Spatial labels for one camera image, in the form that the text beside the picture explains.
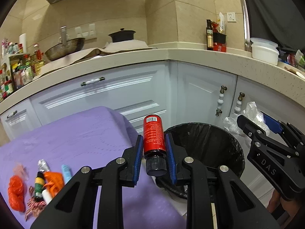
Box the corner cabinet handle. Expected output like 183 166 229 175
234 92 245 114
216 85 227 117

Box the red mesh plastic bag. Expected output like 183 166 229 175
8 175 25 212

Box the left cabinet door handle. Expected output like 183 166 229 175
7 110 18 119

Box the steel frying pan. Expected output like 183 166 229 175
45 26 85 61

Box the orange plastic bag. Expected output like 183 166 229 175
43 172 65 198

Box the clear pink plastic wrapper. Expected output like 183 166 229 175
13 163 28 180

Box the dark curtain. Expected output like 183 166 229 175
246 0 304 52

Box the dark sauce bottle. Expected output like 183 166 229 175
206 19 214 51

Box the black lined trash bin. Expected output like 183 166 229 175
154 123 246 200

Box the clear plastic bag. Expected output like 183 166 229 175
223 101 270 137

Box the red black box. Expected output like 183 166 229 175
213 32 226 52

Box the green yellow small bottle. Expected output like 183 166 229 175
33 172 46 200

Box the corner cabinet left handle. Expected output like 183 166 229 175
216 85 227 117

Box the corner cabinet right handle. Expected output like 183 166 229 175
234 92 245 114

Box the white paper towel roll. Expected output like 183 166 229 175
19 33 27 53

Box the white green striped tube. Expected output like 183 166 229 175
41 188 53 205

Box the wall power socket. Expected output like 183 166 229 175
226 12 236 22

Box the middle cabinet door handle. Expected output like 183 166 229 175
81 77 105 87

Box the red white checkered ribbon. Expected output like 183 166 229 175
25 186 47 221

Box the red bottle black cap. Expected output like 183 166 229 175
143 115 167 177

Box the person's right hand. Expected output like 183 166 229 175
267 189 296 222

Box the yellow cooking oil bottle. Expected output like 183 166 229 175
32 44 45 76

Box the beige stove cover cloth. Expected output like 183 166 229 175
34 39 153 80

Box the white spice rack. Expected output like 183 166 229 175
1 53 34 100

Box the silver foil wrapper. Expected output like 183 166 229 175
38 159 51 173

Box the black lidded pot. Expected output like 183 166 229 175
109 28 136 43

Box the white plastic container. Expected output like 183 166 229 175
250 37 279 65

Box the cabinet door handle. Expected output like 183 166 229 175
7 110 18 119
81 77 105 87

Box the light blue sachet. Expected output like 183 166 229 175
61 164 72 184

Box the purple tablecloth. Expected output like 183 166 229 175
1 106 186 228

